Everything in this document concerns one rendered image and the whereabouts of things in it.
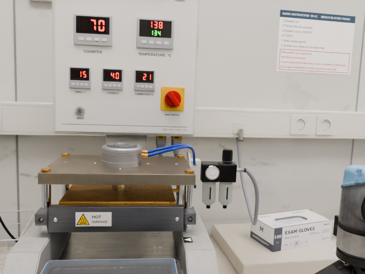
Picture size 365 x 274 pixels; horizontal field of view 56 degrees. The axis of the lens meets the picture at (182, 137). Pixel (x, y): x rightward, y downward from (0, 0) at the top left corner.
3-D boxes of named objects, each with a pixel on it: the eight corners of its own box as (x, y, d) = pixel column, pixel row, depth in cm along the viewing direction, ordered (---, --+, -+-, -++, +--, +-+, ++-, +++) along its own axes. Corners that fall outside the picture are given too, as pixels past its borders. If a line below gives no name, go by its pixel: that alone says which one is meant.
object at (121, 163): (68, 187, 83) (68, 133, 82) (195, 187, 87) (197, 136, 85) (38, 224, 59) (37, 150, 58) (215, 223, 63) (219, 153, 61)
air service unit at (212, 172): (184, 205, 87) (187, 147, 85) (241, 205, 89) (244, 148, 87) (187, 212, 82) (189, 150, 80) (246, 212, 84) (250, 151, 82)
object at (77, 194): (77, 195, 77) (77, 153, 76) (176, 195, 79) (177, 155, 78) (58, 224, 60) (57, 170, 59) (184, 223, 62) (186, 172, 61)
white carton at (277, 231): (249, 236, 113) (251, 215, 113) (304, 228, 122) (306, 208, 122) (272, 252, 102) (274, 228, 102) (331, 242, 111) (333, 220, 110)
